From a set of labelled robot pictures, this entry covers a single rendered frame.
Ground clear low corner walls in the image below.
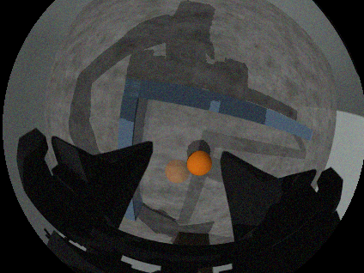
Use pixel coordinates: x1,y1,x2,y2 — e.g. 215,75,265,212
133,98,153,219

